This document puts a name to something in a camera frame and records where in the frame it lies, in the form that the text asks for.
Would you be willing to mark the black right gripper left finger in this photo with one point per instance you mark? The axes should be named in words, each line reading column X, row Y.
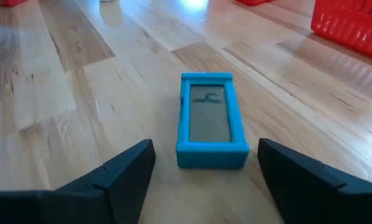
column 80, row 205

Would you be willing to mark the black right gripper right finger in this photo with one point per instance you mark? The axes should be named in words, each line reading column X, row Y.
column 313, row 202

